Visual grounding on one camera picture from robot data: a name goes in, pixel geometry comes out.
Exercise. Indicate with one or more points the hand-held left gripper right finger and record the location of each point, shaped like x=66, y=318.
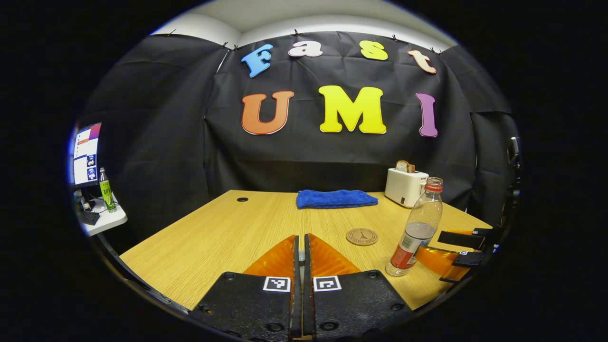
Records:
x=308, y=294

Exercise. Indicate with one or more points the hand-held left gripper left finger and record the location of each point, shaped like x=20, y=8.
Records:
x=295, y=294

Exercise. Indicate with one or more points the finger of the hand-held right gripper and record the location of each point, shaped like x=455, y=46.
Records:
x=468, y=260
x=458, y=239

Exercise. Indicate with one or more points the clear plastic water bottle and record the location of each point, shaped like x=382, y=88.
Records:
x=420, y=223

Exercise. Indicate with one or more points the round cork coaster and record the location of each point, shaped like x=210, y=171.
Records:
x=362, y=236

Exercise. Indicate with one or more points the green drink bottle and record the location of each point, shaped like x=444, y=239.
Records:
x=107, y=192

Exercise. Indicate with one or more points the white toaster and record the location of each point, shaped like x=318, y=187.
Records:
x=403, y=187

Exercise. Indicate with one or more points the bread slice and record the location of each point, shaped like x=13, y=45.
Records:
x=404, y=166

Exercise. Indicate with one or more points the blue folded towel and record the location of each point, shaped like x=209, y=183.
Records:
x=335, y=199

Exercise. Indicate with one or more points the white side desk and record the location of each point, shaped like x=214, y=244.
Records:
x=111, y=221

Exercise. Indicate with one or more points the black keyboard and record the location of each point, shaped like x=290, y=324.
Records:
x=89, y=218

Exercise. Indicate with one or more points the computer monitor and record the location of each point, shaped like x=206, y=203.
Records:
x=86, y=154

